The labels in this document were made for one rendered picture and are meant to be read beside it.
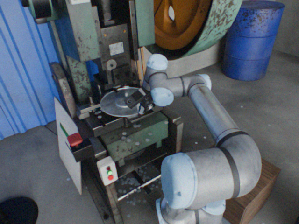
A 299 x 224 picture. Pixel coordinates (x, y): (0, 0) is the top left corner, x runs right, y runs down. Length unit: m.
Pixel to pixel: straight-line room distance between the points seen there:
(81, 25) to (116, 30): 0.18
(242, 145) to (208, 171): 0.11
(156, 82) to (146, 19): 0.42
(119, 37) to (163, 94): 0.46
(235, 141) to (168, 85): 0.34
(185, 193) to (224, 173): 0.09
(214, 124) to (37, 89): 2.01
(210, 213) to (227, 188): 0.40
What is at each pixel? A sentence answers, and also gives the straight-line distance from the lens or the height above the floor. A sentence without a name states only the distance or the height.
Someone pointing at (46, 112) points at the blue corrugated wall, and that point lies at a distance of 2.55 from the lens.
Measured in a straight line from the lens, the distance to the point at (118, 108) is 1.17.
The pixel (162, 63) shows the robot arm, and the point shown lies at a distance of 0.83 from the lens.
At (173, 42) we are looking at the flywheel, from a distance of 1.29.
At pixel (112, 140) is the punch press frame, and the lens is 1.18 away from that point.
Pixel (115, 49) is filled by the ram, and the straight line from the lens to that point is 1.13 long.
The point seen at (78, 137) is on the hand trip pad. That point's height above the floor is 0.76.
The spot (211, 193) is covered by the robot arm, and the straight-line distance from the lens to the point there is 0.50.
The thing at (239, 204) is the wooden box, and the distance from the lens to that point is 1.34.
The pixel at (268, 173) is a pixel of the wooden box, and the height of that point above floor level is 0.35.
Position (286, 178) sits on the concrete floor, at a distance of 2.03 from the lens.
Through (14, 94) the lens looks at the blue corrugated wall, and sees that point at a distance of 2.42.
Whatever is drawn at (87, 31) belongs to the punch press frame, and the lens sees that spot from 1.01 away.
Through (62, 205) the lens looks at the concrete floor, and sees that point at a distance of 1.83.
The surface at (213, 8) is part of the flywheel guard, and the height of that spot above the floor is 1.24.
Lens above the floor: 1.43
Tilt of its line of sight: 36 degrees down
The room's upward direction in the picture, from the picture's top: 3 degrees counter-clockwise
